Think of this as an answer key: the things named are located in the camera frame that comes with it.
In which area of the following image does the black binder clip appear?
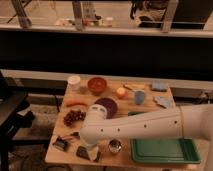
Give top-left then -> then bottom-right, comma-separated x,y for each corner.
53,137 -> 68,151

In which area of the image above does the black handled knife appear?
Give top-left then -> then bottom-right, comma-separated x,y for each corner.
70,132 -> 80,139

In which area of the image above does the blue plastic cup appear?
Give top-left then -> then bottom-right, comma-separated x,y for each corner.
134,90 -> 146,105

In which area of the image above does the green plastic tray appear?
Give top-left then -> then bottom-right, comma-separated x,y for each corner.
127,111 -> 202,165

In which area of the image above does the black eraser block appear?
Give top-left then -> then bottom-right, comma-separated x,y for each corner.
76,146 -> 101,162

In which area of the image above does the person in background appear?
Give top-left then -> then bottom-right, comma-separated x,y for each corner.
130,0 -> 168,28

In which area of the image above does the white plastic cup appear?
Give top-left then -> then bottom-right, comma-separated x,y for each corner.
67,75 -> 81,90

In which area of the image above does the bunch of dark grapes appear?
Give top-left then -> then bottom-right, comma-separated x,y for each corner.
63,110 -> 86,126

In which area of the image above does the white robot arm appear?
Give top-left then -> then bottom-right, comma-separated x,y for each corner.
80,104 -> 213,171

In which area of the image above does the yellow banana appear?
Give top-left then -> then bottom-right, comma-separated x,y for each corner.
123,84 -> 145,91

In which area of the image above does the blue grey cloth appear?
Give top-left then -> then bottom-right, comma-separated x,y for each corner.
154,96 -> 173,109

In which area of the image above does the small metal cup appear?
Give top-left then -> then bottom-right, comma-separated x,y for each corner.
108,139 -> 122,154

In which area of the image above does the purple bowl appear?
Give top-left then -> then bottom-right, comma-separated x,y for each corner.
95,97 -> 118,119

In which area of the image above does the red-orange bowl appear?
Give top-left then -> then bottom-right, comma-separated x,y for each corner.
87,77 -> 107,95

